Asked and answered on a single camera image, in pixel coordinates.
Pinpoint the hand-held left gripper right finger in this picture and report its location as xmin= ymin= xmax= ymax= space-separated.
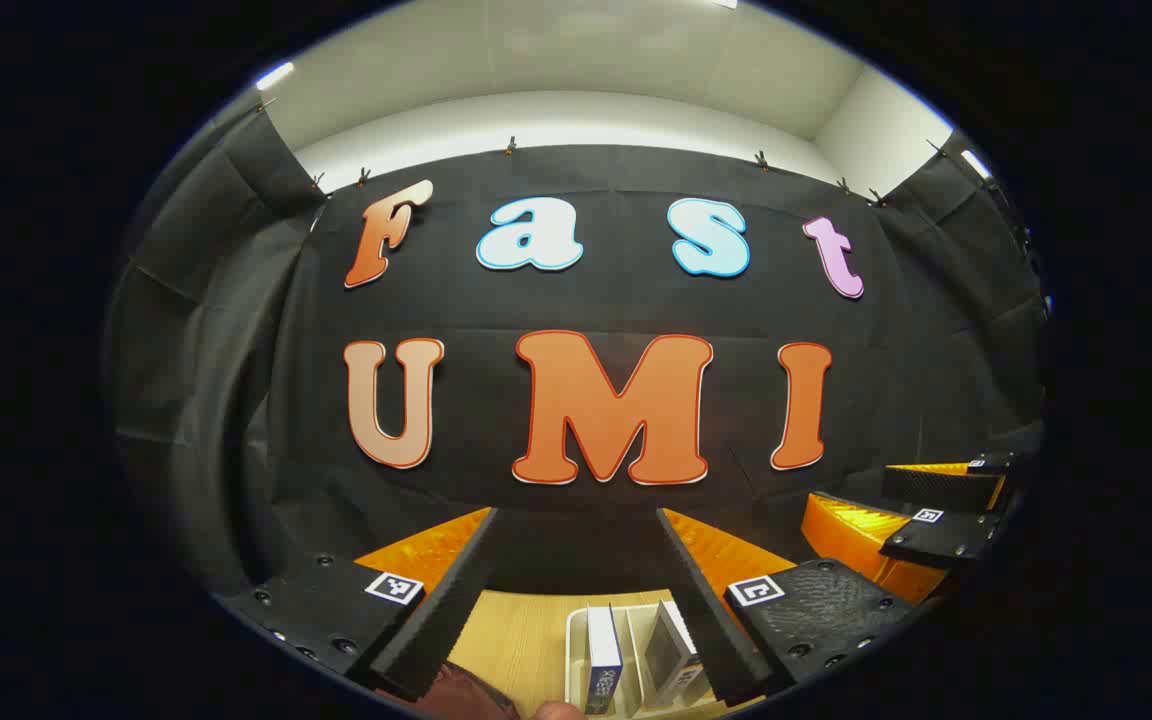
xmin=656 ymin=507 xmax=922 ymax=707

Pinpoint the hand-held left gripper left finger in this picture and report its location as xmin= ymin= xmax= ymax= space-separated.
xmin=214 ymin=507 xmax=500 ymax=703

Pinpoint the dark grey cover book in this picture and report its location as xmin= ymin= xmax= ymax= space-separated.
xmin=642 ymin=598 xmax=709 ymax=709

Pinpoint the white plastic bookshelf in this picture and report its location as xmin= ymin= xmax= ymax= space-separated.
xmin=566 ymin=600 xmax=737 ymax=719

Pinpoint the maroon fabric schoolbag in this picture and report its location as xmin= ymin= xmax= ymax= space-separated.
xmin=376 ymin=660 xmax=522 ymax=720

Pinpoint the blue cover book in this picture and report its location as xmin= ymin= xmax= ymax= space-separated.
xmin=584 ymin=603 xmax=627 ymax=717

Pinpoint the black backdrop cloth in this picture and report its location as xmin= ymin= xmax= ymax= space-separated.
xmin=101 ymin=105 xmax=1052 ymax=611

